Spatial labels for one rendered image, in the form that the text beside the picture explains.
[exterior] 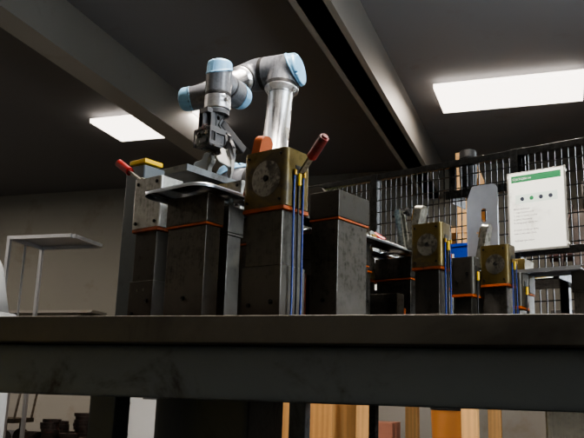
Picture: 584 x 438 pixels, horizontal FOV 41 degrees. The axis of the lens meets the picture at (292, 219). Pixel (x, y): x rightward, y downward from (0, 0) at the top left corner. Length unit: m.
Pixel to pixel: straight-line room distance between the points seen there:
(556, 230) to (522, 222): 0.13
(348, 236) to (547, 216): 1.42
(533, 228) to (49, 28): 3.74
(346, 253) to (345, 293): 0.09
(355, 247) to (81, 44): 4.47
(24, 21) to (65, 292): 5.93
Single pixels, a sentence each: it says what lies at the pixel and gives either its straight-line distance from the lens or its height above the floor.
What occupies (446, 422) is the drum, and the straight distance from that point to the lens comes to 7.22.
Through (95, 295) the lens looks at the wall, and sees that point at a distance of 10.57.
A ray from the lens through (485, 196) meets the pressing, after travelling 2.79.
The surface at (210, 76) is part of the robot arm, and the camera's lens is 2.25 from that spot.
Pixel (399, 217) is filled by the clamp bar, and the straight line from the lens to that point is 2.60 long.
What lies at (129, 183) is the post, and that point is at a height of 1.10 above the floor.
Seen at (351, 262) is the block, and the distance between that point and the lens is 1.69.
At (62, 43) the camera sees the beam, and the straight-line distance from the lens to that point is 5.77.
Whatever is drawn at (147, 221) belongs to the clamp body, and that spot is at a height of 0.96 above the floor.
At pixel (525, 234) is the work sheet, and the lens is 3.01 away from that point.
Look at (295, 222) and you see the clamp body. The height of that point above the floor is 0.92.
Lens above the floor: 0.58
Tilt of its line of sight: 13 degrees up
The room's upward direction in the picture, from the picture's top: 2 degrees clockwise
